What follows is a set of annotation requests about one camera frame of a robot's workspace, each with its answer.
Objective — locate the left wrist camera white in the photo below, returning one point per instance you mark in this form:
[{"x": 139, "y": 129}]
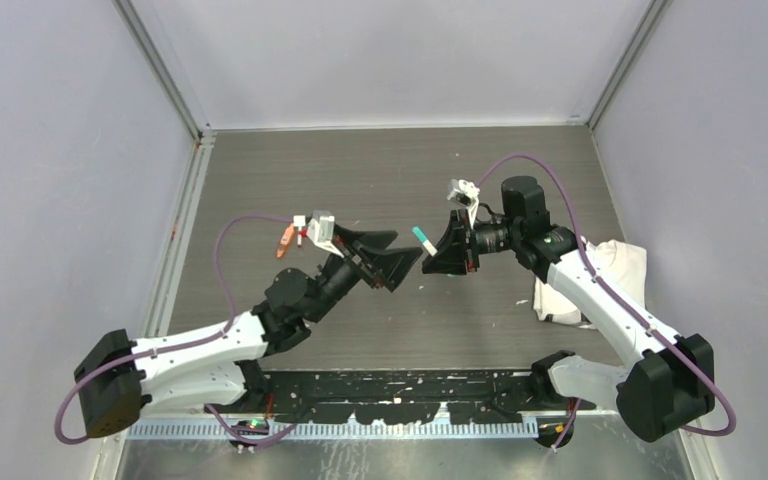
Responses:
[{"x": 320, "y": 225}]

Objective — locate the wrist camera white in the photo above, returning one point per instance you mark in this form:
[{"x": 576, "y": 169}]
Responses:
[
  {"x": 466, "y": 194},
  {"x": 320, "y": 225}
]

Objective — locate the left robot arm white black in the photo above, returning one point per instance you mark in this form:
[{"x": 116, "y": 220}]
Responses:
[{"x": 122, "y": 379}]

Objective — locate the aluminium frame rail left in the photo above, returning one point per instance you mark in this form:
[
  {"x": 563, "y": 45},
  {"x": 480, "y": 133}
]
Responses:
[{"x": 158, "y": 319}]

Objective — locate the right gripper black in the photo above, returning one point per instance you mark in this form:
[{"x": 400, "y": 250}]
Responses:
[{"x": 454, "y": 251}]

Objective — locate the teal pen cap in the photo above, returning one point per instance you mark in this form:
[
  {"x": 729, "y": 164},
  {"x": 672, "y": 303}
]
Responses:
[{"x": 420, "y": 235}]

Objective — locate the slotted cable duct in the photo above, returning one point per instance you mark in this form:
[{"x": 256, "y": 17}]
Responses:
[{"x": 438, "y": 428}]

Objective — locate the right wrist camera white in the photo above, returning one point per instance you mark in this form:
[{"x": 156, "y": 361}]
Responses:
[{"x": 466, "y": 194}]

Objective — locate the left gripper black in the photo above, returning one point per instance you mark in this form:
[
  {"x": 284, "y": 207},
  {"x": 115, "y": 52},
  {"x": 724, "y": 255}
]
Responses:
[{"x": 388, "y": 268}]

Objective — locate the white pen teal end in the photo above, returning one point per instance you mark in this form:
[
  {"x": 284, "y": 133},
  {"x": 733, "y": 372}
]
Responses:
[{"x": 425, "y": 242}]

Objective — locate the orange highlighter pen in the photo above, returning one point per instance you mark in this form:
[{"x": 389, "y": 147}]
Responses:
[{"x": 286, "y": 240}]

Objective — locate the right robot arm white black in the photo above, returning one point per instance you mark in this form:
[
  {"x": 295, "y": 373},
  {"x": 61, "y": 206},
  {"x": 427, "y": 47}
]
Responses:
[{"x": 665, "y": 379}]

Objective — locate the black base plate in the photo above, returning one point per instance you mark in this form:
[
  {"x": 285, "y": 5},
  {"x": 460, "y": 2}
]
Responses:
[{"x": 395, "y": 397}]

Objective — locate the white cloth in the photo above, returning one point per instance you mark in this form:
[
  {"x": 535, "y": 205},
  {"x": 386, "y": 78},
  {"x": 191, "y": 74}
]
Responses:
[{"x": 622, "y": 265}]

